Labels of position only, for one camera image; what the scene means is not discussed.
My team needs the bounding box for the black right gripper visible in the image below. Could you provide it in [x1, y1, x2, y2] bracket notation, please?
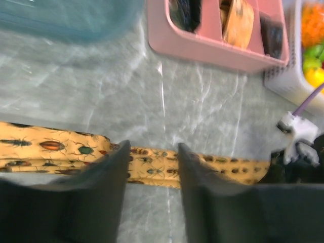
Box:
[259, 134, 323, 184]

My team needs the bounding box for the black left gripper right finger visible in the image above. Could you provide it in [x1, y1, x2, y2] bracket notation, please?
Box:
[178, 143, 323, 242]

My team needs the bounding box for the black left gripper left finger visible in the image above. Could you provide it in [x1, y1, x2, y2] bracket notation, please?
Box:
[1, 140, 130, 242]

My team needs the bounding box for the yellow beetle print tie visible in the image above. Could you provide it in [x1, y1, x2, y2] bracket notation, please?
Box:
[1, 121, 270, 188]

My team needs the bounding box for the white plastic fruit basket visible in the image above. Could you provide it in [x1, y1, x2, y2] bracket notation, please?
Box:
[264, 1, 323, 105]

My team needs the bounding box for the yellow toy mango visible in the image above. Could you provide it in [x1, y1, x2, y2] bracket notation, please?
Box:
[304, 67, 323, 88]

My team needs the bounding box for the lime green toy fruit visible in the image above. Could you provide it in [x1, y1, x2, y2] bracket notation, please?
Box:
[302, 44, 323, 72]

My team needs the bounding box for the dark rolled tie right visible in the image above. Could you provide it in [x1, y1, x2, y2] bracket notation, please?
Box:
[260, 12, 284, 60]

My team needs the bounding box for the pink divided organizer box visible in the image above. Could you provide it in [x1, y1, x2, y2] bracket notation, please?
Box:
[147, 1, 289, 73]

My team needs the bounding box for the orange toy pineapple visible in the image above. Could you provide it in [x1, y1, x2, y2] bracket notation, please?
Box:
[301, 2, 323, 48]

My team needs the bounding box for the yellow rolled tie in box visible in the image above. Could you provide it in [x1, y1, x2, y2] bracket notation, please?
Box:
[219, 0, 255, 49]

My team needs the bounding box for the teal transparent plastic tub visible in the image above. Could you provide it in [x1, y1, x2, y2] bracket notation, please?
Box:
[1, 0, 144, 43]

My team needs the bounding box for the black rolled tie left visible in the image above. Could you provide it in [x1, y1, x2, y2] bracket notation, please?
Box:
[169, 0, 201, 32]

